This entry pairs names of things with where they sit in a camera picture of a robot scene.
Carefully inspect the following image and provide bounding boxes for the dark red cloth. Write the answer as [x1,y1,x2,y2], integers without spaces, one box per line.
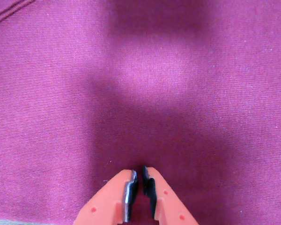
[0,0,281,225]

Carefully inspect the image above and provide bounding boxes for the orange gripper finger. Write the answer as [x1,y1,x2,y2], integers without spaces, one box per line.
[141,165,200,225]
[74,169,140,225]

